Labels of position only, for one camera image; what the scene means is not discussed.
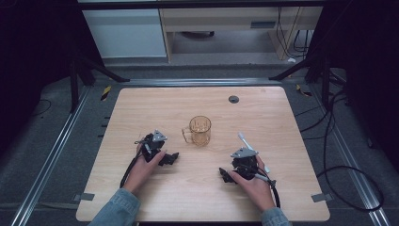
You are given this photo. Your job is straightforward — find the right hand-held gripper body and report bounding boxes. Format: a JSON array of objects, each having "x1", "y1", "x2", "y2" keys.
[{"x1": 231, "y1": 147, "x2": 260, "y2": 181}]

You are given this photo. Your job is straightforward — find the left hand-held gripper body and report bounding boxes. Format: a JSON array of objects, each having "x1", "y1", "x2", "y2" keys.
[{"x1": 135, "y1": 129, "x2": 168, "y2": 164}]

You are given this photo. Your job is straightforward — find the white toothbrush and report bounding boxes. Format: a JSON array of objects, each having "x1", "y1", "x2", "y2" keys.
[{"x1": 237, "y1": 131, "x2": 271, "y2": 174}]

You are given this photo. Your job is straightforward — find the amber glass mug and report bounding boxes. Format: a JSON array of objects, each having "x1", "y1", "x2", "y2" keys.
[{"x1": 181, "y1": 115, "x2": 213, "y2": 147}]

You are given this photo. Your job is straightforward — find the person's left hand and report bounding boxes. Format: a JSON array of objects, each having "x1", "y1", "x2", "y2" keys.
[{"x1": 122, "y1": 150, "x2": 168, "y2": 196}]

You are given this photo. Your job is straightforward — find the person's right hand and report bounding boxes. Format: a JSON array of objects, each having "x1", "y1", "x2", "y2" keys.
[{"x1": 228, "y1": 155, "x2": 277, "y2": 213}]

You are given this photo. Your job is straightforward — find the yellow black tape strip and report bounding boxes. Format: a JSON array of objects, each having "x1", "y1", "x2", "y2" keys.
[
  {"x1": 100, "y1": 85, "x2": 113, "y2": 102},
  {"x1": 295, "y1": 83, "x2": 313, "y2": 98}
]

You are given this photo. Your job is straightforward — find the grey tape piece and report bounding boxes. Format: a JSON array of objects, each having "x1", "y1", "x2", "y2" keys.
[
  {"x1": 311, "y1": 192, "x2": 334, "y2": 203},
  {"x1": 72, "y1": 192, "x2": 96, "y2": 202}
]

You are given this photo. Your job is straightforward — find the black metal stand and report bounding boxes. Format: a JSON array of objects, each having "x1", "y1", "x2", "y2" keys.
[
  {"x1": 268, "y1": 53, "x2": 347, "y2": 109},
  {"x1": 69, "y1": 46, "x2": 132, "y2": 114}
]

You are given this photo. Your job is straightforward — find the white cabinet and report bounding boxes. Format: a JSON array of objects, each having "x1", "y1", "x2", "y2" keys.
[{"x1": 82, "y1": 8, "x2": 168, "y2": 59}]

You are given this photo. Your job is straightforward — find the black curtain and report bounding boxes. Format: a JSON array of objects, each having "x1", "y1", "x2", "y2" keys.
[
  {"x1": 0, "y1": 0, "x2": 104, "y2": 158},
  {"x1": 305, "y1": 0, "x2": 399, "y2": 172}
]

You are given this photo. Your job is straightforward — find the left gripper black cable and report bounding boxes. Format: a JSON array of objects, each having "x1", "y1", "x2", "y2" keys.
[{"x1": 119, "y1": 140, "x2": 149, "y2": 189}]

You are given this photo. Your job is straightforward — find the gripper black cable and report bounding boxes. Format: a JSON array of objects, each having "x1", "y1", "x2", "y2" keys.
[
  {"x1": 254, "y1": 168, "x2": 282, "y2": 210},
  {"x1": 119, "y1": 140, "x2": 149, "y2": 189}
]

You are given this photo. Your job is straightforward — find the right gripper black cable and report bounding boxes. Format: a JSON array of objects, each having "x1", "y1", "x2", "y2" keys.
[{"x1": 254, "y1": 168, "x2": 282, "y2": 210}]

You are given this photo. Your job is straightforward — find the aluminium floor rail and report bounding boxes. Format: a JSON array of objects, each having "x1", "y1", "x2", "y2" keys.
[
  {"x1": 120, "y1": 77, "x2": 285, "y2": 88},
  {"x1": 309, "y1": 84, "x2": 392, "y2": 226},
  {"x1": 9, "y1": 86, "x2": 92, "y2": 226}
]

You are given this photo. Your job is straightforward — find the black looped floor cable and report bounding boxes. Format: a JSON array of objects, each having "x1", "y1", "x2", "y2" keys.
[{"x1": 295, "y1": 89, "x2": 386, "y2": 212}]

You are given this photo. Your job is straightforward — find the thin black floor cable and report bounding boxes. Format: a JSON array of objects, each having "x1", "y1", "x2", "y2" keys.
[{"x1": 32, "y1": 98, "x2": 53, "y2": 118}]

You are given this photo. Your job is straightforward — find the black hanging desk cables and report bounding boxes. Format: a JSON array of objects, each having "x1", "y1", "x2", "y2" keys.
[{"x1": 275, "y1": 7, "x2": 311, "y2": 59}]

